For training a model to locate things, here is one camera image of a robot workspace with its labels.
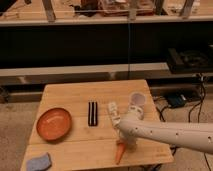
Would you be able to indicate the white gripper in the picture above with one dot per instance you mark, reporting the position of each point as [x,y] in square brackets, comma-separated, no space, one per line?
[128,140]

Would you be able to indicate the orange pepper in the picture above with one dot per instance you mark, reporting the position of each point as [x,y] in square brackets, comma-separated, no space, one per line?
[120,149]

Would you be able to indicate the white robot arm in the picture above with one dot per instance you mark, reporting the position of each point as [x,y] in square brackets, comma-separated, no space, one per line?
[195,136]

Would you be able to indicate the orange ceramic bowl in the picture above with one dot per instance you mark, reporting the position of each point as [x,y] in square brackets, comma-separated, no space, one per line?
[54,124]

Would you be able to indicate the white tube bottle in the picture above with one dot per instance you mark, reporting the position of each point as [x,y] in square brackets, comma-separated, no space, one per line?
[113,113]

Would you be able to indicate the wooden table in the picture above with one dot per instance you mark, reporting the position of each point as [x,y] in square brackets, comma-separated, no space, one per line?
[87,147]

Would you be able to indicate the translucent plastic cup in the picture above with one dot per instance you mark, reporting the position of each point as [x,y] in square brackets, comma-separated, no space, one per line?
[137,99]

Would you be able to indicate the black striped rectangular block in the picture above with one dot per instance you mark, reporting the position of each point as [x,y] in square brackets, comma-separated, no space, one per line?
[93,113]

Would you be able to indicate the black power adapter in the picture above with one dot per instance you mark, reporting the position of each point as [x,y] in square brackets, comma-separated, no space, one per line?
[175,100]

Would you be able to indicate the blue sponge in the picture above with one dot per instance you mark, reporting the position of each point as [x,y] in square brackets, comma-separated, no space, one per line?
[41,163]

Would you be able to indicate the black equipment box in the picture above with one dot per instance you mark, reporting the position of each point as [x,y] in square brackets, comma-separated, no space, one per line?
[190,61]

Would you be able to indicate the grey metal shelf rail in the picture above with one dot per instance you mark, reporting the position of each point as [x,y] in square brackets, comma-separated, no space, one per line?
[45,75]

